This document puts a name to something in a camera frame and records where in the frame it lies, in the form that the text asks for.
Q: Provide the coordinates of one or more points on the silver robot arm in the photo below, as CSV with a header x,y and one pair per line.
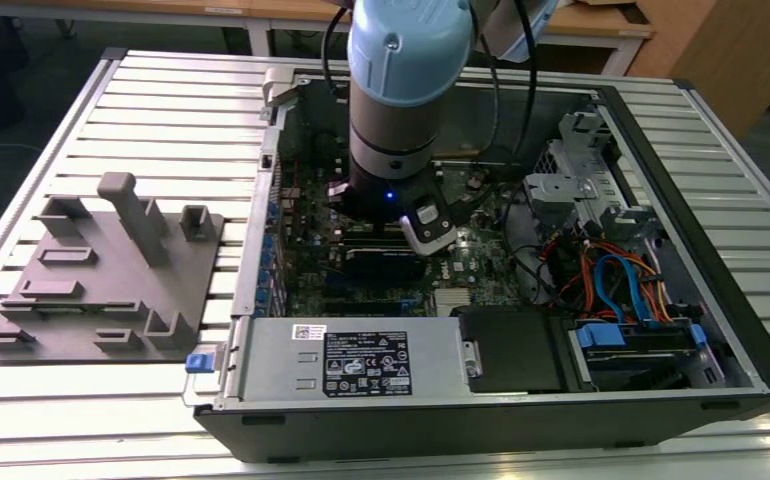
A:
x,y
404,75

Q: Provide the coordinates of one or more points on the black RAM slot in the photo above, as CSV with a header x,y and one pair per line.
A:
x,y
357,231
357,239
357,235

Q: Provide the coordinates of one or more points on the short graphics card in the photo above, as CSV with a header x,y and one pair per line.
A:
x,y
377,270

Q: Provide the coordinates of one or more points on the round coin battery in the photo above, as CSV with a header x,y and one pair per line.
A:
x,y
476,180

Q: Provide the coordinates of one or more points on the green motherboard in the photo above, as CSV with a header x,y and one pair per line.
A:
x,y
491,250

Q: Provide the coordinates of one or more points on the small silver heat sink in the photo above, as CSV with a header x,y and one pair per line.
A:
x,y
453,296

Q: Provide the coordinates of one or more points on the silver metal drive cage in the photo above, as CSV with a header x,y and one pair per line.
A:
x,y
591,170

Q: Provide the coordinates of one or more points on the silver power supply unit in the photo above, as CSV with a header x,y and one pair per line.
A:
x,y
277,360

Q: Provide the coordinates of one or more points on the white framed desk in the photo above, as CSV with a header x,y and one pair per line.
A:
x,y
257,35

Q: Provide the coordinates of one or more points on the black plastic shroud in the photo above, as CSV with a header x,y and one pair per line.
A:
x,y
517,350

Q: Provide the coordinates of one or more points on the grey parts rack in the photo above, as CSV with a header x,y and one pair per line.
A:
x,y
124,280

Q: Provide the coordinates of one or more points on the blue plastic latch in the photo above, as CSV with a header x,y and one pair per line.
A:
x,y
199,364

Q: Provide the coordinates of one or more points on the hard disk in blue carrier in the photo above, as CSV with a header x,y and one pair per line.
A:
x,y
600,334

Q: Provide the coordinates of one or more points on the black grey PC case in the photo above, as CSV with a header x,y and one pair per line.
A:
x,y
424,430

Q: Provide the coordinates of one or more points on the wooden top desk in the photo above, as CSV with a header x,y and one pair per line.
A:
x,y
598,22

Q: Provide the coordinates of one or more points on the wooden cabinet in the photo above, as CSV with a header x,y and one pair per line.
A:
x,y
724,50

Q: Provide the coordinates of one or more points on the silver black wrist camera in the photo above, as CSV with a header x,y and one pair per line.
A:
x,y
431,235

